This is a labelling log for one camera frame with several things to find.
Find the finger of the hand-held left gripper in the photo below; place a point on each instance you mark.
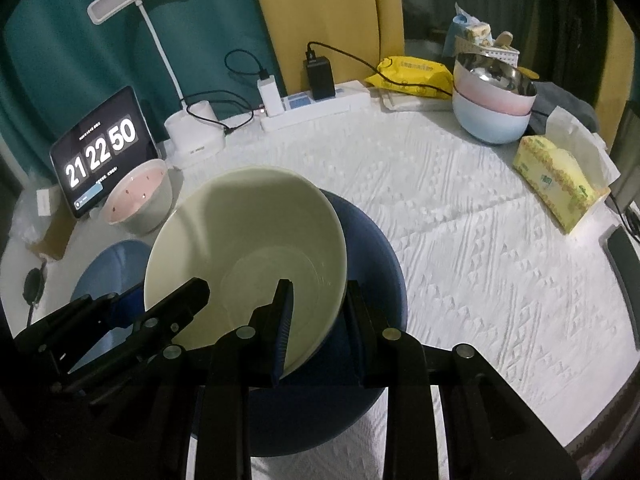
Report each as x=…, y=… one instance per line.
x=170, y=317
x=127, y=307

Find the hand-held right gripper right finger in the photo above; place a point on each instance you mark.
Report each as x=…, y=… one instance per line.
x=360, y=320

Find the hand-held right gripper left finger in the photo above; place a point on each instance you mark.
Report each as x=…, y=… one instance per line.
x=285, y=325

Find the blue plate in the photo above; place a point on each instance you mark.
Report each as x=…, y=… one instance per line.
x=100, y=270

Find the dark blue bowl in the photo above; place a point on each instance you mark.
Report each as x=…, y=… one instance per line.
x=370, y=260

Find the white bowl pink dotted inside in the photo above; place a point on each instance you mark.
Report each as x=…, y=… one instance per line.
x=145, y=210

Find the cream bowl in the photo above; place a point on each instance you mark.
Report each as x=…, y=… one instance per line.
x=240, y=230

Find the black round pouch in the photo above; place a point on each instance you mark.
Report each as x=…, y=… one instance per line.
x=34, y=285

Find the cardboard box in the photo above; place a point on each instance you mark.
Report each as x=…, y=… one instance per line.
x=55, y=235

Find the white textured tablecloth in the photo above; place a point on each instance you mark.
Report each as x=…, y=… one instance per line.
x=475, y=260

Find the clear plastic bag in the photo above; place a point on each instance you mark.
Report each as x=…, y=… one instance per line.
x=22, y=225

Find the tablet with clock display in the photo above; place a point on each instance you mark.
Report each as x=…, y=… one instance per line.
x=100, y=150

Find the white desk lamp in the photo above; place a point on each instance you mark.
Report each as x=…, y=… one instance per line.
x=195, y=145

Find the white power strip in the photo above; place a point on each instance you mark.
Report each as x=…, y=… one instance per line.
x=340, y=100

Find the white flat packet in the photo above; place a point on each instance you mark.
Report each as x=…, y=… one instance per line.
x=410, y=102

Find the white charger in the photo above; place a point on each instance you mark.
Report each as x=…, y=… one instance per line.
x=270, y=97

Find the light blue bowl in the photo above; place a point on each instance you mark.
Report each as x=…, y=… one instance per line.
x=490, y=127

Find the yellow tissue box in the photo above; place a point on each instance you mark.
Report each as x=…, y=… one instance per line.
x=555, y=175

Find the black charger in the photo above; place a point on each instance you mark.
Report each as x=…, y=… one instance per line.
x=320, y=80

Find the teal curtain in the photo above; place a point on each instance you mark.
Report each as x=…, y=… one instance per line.
x=75, y=60

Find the yellow wipes packet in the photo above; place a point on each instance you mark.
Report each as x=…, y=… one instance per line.
x=415, y=72

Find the black phone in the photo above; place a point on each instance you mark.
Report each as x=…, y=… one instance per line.
x=625, y=255

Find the metal bowl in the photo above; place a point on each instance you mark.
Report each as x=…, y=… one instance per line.
x=500, y=77

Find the grey cloth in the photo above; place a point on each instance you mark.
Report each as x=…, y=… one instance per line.
x=565, y=100

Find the basket with snacks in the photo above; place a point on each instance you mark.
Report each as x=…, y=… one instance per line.
x=495, y=50

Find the light blue paper packet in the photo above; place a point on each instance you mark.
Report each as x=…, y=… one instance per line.
x=456, y=30

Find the yellow curtain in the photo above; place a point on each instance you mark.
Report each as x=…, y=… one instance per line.
x=325, y=5

